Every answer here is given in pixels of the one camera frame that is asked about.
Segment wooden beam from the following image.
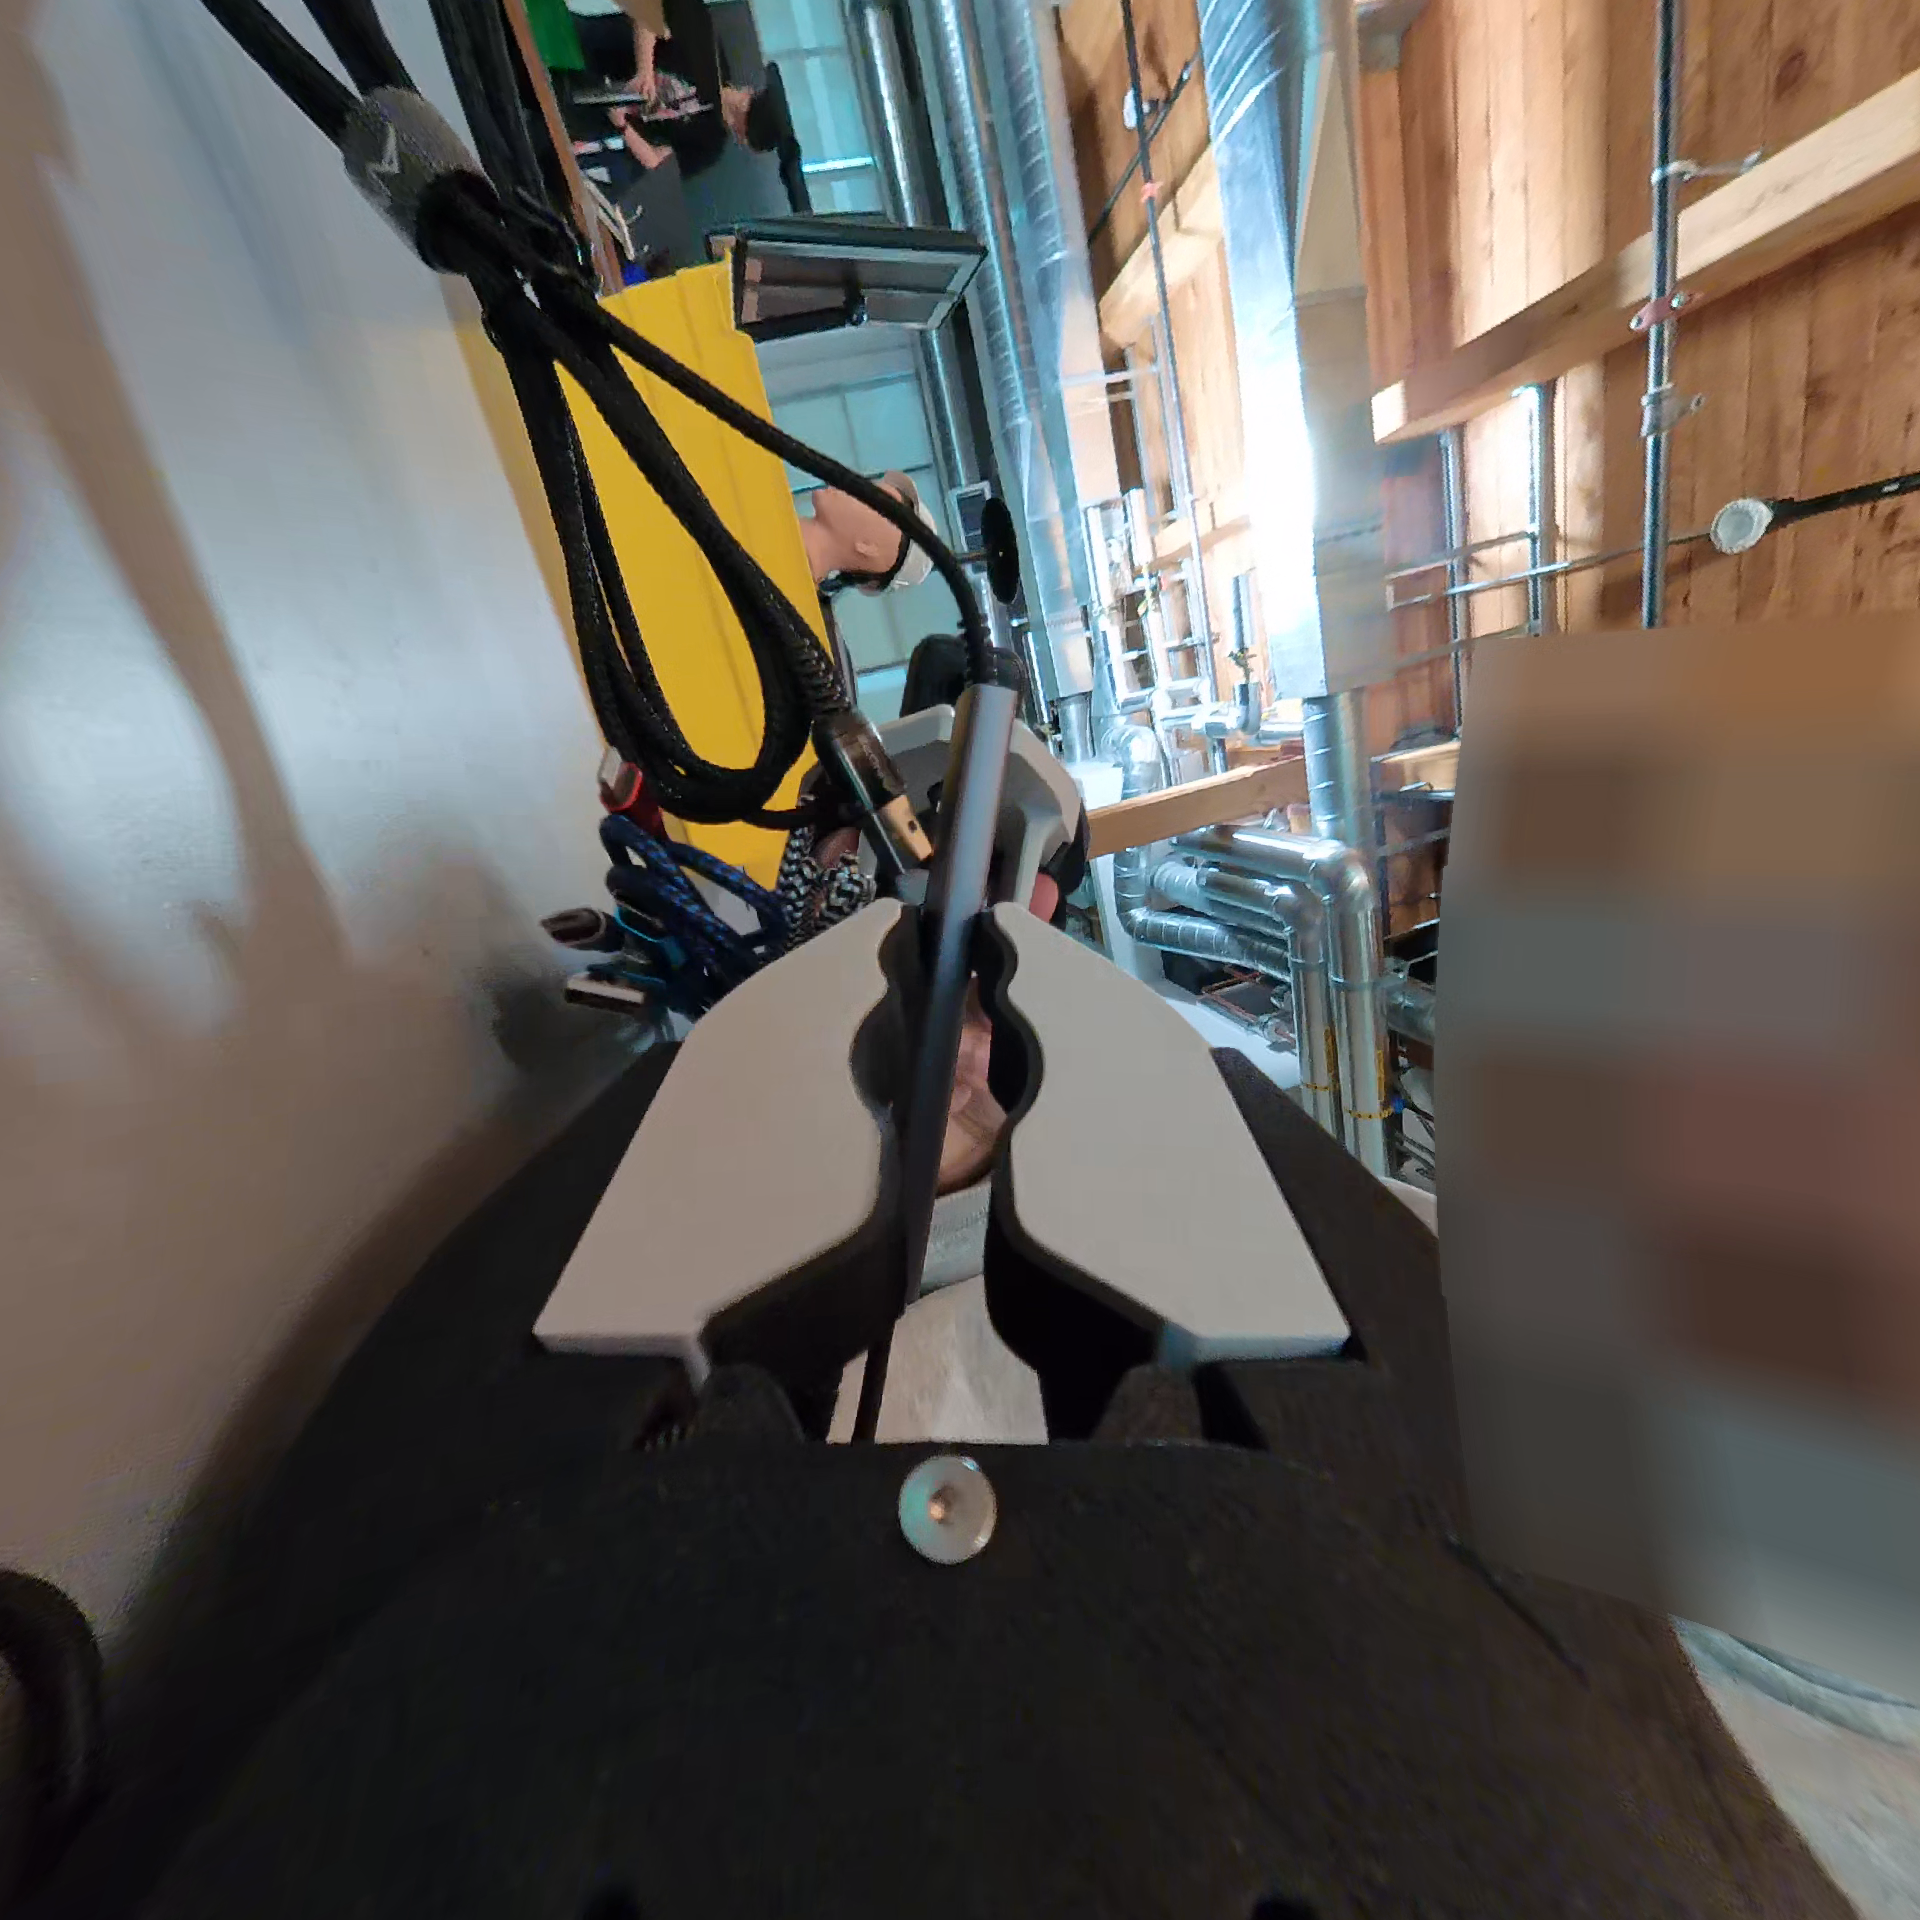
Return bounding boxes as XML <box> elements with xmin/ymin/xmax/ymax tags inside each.
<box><xmin>1370</xmin><ymin>66</ymin><xmax>1920</xmax><ymax>447</ymax></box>
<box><xmin>1084</xmin><ymin>743</ymin><xmax>1466</xmax><ymax>859</ymax></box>

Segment mannequin head with headset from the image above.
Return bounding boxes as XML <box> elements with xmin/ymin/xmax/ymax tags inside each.
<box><xmin>803</xmin><ymin>469</ymin><xmax>944</xmax><ymax>601</ymax></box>

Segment person's right forearm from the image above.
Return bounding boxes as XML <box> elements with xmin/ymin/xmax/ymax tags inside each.
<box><xmin>922</xmin><ymin>1176</ymin><xmax>999</xmax><ymax>1290</ymax></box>

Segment thick black braided cable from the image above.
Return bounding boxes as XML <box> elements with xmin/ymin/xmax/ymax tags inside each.
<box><xmin>194</xmin><ymin>0</ymin><xmax>1040</xmax><ymax>889</ymax></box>

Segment grey monitor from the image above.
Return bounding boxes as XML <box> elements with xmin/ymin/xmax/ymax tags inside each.
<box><xmin>703</xmin><ymin>217</ymin><xmax>992</xmax><ymax>335</ymax></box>

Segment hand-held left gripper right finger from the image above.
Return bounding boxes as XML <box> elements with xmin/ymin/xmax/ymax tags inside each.
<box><xmin>976</xmin><ymin>899</ymin><xmax>1354</xmax><ymax>1360</ymax></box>

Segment blue braided cable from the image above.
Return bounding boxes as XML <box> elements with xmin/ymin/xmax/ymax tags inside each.
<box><xmin>563</xmin><ymin>809</ymin><xmax>788</xmax><ymax>1029</ymax></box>

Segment slim grey usb hub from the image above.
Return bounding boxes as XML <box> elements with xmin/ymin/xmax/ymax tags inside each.
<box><xmin>895</xmin><ymin>680</ymin><xmax>1023</xmax><ymax>1306</ymax></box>

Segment yellow plastic bin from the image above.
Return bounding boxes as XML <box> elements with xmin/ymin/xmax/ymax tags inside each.
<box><xmin>456</xmin><ymin>247</ymin><xmax>846</xmax><ymax>863</ymax></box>

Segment black white braided cable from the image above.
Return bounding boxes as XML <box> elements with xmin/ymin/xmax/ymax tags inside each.
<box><xmin>778</xmin><ymin>823</ymin><xmax>880</xmax><ymax>951</ymax></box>

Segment person's right hand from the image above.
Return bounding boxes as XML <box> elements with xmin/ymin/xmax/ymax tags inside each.
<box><xmin>938</xmin><ymin>976</ymin><xmax>1040</xmax><ymax>1186</ymax></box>

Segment silver ventilation pipes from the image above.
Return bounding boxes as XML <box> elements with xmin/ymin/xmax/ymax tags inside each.
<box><xmin>839</xmin><ymin>0</ymin><xmax>1442</xmax><ymax>1186</ymax></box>

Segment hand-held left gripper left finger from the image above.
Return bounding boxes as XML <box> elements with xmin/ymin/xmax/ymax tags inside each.
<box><xmin>534</xmin><ymin>895</ymin><xmax>922</xmax><ymax>1360</ymax></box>

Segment thin black hub cable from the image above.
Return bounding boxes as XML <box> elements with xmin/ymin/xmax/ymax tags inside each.
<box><xmin>848</xmin><ymin>1296</ymin><xmax>902</xmax><ymax>1445</ymax></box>

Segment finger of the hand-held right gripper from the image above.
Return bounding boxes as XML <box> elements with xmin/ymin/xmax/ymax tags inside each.
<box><xmin>983</xmin><ymin>718</ymin><xmax>1085</xmax><ymax>903</ymax></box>
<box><xmin>883</xmin><ymin>709</ymin><xmax>963</xmax><ymax>845</ymax></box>

